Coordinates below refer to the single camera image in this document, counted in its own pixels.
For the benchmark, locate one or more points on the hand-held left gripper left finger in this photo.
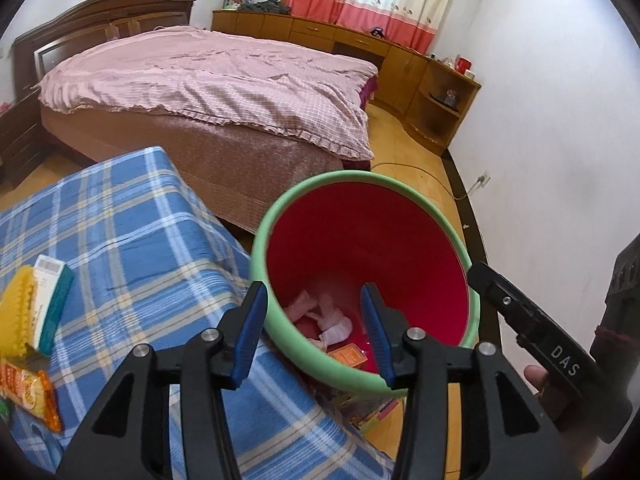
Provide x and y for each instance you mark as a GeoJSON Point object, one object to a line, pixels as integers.
{"type": "Point", "coordinates": [250, 335]}

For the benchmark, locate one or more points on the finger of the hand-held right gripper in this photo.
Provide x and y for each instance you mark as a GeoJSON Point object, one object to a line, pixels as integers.
{"type": "Point", "coordinates": [530, 320]}

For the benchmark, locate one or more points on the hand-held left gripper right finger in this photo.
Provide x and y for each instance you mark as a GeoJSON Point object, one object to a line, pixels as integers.
{"type": "Point", "coordinates": [372, 330]}

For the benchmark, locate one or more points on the green red trash bin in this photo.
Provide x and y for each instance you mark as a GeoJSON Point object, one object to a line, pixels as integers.
{"type": "Point", "coordinates": [360, 240]}

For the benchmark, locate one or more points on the person's right hand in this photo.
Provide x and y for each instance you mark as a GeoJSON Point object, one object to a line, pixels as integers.
{"type": "Point", "coordinates": [565, 425]}

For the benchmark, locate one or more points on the crumpled white tissue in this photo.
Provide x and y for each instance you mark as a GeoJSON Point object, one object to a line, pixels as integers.
{"type": "Point", "coordinates": [335, 325]}

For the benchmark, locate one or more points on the crumpled pink tissue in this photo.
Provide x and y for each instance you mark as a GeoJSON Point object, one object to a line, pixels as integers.
{"type": "Point", "coordinates": [302, 305]}

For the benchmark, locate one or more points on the colourful book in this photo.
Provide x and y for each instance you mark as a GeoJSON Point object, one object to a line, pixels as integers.
{"type": "Point", "coordinates": [370, 412]}

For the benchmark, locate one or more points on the blue plaid tablecloth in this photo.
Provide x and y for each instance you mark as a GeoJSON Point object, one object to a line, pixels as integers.
{"type": "Point", "coordinates": [150, 240]}

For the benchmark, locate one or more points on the brown bed base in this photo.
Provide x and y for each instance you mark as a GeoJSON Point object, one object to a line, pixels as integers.
{"type": "Point", "coordinates": [270, 170]}

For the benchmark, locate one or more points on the teal white box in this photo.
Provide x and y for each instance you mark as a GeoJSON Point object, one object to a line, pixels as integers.
{"type": "Point", "coordinates": [52, 300]}

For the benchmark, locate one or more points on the wooden corner shelf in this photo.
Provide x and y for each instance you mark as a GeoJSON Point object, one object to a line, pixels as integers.
{"type": "Point", "coordinates": [430, 115]}

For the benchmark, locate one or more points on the orange snack packet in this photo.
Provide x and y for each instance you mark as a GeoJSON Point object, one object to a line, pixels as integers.
{"type": "Point", "coordinates": [30, 390]}

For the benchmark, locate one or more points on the yellow sponge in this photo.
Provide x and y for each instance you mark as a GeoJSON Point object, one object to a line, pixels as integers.
{"type": "Point", "coordinates": [15, 310]}

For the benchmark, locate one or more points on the magenta cloth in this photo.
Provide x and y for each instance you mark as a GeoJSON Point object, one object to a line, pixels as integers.
{"type": "Point", "coordinates": [369, 91]}

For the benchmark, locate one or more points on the red cup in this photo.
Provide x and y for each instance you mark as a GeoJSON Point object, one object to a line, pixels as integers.
{"type": "Point", "coordinates": [464, 65]}

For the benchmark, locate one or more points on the bed with pink cover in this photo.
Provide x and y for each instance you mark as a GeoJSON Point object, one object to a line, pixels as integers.
{"type": "Point", "coordinates": [200, 75]}

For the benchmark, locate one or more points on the dark wooden nightstand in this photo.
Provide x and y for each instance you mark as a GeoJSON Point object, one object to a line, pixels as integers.
{"type": "Point", "coordinates": [17, 135]}

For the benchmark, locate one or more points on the long wooden cabinet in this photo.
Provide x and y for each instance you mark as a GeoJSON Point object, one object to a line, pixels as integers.
{"type": "Point", "coordinates": [300, 30]}

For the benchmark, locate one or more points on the dark clothes pile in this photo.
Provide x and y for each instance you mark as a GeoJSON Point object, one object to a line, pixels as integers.
{"type": "Point", "coordinates": [265, 6]}

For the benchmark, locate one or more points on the colourful box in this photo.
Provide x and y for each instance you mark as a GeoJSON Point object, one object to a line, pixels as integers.
{"type": "Point", "coordinates": [235, 1]}

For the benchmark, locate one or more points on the dark wooden headboard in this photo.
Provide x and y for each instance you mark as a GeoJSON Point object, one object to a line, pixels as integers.
{"type": "Point", "coordinates": [115, 15]}

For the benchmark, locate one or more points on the white wall socket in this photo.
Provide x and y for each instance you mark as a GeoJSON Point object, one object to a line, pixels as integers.
{"type": "Point", "coordinates": [483, 178]}

